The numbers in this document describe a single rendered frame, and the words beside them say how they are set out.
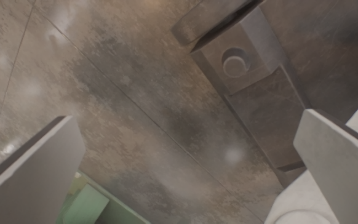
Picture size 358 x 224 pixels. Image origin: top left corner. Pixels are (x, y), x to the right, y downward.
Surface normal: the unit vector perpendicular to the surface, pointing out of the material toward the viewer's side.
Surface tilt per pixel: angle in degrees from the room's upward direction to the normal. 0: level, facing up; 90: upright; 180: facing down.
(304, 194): 113
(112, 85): 0
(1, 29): 0
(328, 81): 0
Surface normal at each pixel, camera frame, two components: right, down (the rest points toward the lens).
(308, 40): -0.26, 0.55
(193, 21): -0.43, 0.59
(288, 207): -0.61, -0.73
